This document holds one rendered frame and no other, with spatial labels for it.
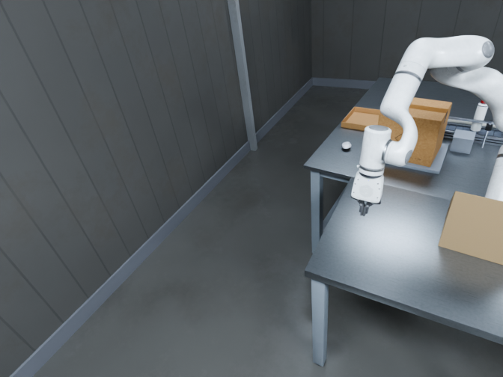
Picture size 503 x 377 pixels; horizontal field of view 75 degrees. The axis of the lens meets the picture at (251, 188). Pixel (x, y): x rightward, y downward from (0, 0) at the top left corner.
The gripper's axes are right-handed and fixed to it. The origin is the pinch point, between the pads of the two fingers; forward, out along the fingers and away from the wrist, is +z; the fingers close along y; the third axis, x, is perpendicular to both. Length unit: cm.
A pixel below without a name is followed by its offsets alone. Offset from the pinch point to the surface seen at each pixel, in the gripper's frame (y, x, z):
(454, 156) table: 29, 93, 7
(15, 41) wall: -167, -18, -54
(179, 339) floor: -93, -15, 115
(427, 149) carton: 15, 73, -1
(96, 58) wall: -167, 24, -42
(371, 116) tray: -24, 130, 1
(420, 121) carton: 9, 71, -16
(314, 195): -41, 66, 38
